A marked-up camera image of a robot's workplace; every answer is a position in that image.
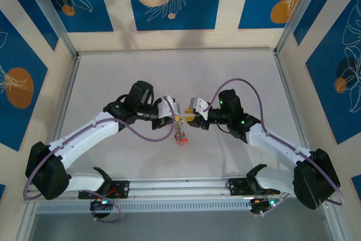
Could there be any large grey metal keyring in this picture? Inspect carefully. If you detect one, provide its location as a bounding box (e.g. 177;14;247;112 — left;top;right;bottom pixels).
173;116;186;139

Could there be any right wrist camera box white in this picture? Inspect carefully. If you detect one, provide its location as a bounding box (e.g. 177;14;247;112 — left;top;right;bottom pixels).
189;97;211;120

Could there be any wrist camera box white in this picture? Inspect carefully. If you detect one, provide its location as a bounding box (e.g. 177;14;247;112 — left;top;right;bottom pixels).
189;97;211;120
157;95;181;117

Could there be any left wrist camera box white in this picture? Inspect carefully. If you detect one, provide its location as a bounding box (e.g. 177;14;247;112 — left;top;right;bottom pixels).
157;95;181;117

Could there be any aluminium mounting rail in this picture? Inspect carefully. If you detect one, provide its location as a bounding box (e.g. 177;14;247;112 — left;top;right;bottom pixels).
24;173;335;204

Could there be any aluminium table side rail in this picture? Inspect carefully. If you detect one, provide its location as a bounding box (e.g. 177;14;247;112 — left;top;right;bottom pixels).
273;51;319;174
41;54;82;180

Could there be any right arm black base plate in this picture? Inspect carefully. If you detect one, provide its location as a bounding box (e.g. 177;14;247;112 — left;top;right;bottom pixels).
227;178;281;196

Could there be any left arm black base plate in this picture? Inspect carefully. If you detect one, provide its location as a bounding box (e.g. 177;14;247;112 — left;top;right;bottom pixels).
78;180;130;199

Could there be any slotted grey cable duct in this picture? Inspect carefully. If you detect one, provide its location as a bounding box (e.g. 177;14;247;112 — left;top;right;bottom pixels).
35;199;253;214

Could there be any aluminium frame post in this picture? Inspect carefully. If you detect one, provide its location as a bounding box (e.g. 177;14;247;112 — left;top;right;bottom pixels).
21;0;79;58
274;0;325;55

